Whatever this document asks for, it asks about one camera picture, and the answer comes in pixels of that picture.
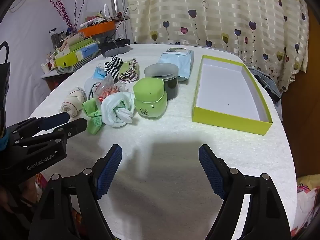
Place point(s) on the beige rolled towel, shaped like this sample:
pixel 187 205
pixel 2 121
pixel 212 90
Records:
pixel 72 41

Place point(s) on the grey black headset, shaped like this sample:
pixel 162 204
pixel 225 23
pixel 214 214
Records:
pixel 115 50

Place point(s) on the floral printed bedding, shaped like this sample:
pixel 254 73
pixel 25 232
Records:
pixel 307 200

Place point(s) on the wooden wardrobe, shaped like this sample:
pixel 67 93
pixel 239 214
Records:
pixel 310 80

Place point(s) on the cream sock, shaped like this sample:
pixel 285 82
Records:
pixel 72 102

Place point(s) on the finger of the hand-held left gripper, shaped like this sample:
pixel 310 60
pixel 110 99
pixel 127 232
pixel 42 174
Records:
pixel 56 119
pixel 76 127

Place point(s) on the lime green storage box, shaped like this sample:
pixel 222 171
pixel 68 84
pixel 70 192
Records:
pixel 67 60

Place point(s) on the clear plastic packet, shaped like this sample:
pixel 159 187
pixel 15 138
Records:
pixel 110 90

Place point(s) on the blue face mask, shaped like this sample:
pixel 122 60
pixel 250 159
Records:
pixel 98 73

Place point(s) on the green sock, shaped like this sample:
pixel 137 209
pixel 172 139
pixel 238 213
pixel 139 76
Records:
pixel 93 125

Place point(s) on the pink flower branches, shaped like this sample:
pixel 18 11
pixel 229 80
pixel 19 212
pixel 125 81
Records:
pixel 62 12

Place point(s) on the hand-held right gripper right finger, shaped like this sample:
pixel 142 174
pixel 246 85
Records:
pixel 211 170

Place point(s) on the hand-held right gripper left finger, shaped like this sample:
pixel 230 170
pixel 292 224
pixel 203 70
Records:
pixel 110 170

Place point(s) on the clutter of small toiletries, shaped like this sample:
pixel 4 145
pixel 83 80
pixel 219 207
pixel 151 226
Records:
pixel 97 20

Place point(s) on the green round lid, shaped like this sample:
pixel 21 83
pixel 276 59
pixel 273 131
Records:
pixel 150 100

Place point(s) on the white fluffy blanket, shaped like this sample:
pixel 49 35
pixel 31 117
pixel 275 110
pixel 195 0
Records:
pixel 162 130

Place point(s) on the cluttered side table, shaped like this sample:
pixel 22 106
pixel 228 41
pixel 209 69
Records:
pixel 53 81

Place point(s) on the orange tray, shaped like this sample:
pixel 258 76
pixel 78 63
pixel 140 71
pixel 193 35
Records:
pixel 100 28

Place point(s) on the light blue sock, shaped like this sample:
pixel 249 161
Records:
pixel 112 110

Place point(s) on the blue tissue pack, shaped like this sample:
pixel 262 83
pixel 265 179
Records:
pixel 87 51

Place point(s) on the cream curtain with hearts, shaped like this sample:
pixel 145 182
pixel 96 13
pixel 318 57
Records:
pixel 212 17

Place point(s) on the lime green shallow box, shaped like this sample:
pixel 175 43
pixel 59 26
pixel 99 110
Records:
pixel 225 92

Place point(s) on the white carton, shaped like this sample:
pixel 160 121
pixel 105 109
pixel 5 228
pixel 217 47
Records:
pixel 67 52

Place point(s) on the dark glass jar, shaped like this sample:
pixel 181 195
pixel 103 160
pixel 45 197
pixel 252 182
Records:
pixel 54 38

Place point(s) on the green carton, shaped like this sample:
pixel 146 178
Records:
pixel 82 44

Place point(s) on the light blue wet wipes pack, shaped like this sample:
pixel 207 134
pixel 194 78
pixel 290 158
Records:
pixel 183 65

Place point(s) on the striped patterned tray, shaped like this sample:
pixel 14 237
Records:
pixel 80 64

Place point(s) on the green pouch with lace trim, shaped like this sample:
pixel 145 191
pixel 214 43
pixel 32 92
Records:
pixel 128 72

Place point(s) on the black white striped sock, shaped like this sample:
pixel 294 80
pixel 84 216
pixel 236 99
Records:
pixel 113 71

